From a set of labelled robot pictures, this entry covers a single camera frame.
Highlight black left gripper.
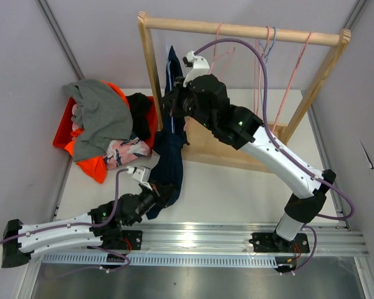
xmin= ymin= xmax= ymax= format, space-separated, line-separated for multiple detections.
xmin=127 ymin=179 xmax=178 ymax=227

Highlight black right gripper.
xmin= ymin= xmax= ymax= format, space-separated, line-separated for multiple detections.
xmin=163 ymin=75 xmax=216 ymax=131

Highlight pink wire hanger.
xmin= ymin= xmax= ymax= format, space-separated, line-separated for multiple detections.
xmin=253 ymin=39 xmax=264 ymax=115
xmin=208 ymin=22 xmax=236 ymax=78
xmin=272 ymin=31 xmax=313 ymax=132

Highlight orange shorts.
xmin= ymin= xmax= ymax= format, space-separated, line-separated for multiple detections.
xmin=64 ymin=80 xmax=130 ymax=184

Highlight navy blue shorts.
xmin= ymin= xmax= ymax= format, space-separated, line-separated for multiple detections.
xmin=150 ymin=48 xmax=187 ymax=207

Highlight pink patterned shorts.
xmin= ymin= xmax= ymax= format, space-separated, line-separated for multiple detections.
xmin=70 ymin=104 xmax=152 ymax=171

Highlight black shorts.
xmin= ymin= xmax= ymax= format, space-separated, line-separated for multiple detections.
xmin=127 ymin=93 xmax=152 ymax=140

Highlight blue wire hanger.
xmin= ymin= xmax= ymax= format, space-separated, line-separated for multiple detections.
xmin=165 ymin=42 xmax=175 ymax=133
xmin=257 ymin=26 xmax=277 ymax=63

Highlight grey shorts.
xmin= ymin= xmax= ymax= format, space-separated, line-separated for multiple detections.
xmin=64 ymin=79 xmax=133 ymax=161

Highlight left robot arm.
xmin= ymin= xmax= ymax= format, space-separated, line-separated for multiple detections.
xmin=1 ymin=181 xmax=176 ymax=268

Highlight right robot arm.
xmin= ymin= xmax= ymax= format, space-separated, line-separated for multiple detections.
xmin=160 ymin=75 xmax=336 ymax=252

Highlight wooden clothes rack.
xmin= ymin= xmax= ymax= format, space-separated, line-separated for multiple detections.
xmin=137 ymin=11 xmax=352 ymax=173

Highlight red plastic bin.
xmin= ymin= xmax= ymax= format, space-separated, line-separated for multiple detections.
xmin=52 ymin=96 xmax=158 ymax=150

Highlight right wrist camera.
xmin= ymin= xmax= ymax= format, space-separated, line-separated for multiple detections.
xmin=183 ymin=51 xmax=210 ymax=87

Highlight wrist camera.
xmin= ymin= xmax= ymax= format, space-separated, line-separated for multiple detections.
xmin=127 ymin=166 xmax=153 ymax=191
xmin=183 ymin=51 xmax=210 ymax=87

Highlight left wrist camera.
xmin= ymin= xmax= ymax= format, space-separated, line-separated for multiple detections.
xmin=127 ymin=166 xmax=153 ymax=191

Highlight aluminium mounting rail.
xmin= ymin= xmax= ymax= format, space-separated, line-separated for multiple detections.
xmin=42 ymin=223 xmax=368 ymax=268

